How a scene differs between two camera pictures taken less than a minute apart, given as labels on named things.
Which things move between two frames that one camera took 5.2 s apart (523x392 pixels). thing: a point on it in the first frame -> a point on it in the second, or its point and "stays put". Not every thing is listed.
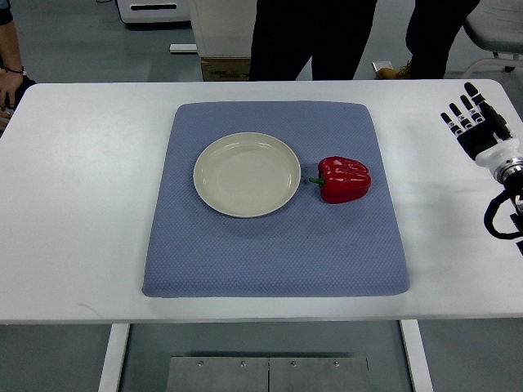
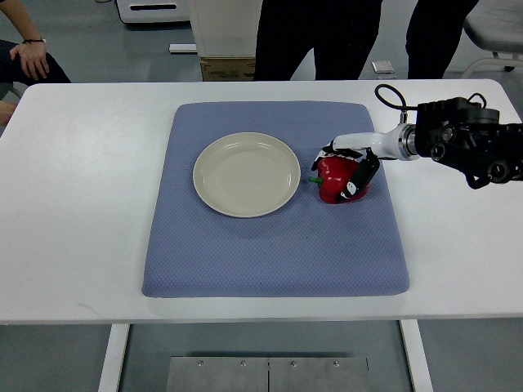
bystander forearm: [10, 46] -> [21, 19]
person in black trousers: [287, 33] stays put
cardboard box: [225, 69] stays put
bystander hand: [9, 84] -> [33, 58]
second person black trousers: [431, 33] stays put
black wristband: [2, 67] -> [29, 41]
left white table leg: [109, 381] stays put
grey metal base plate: [267, 374] stays put
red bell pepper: [343, 180] stays put
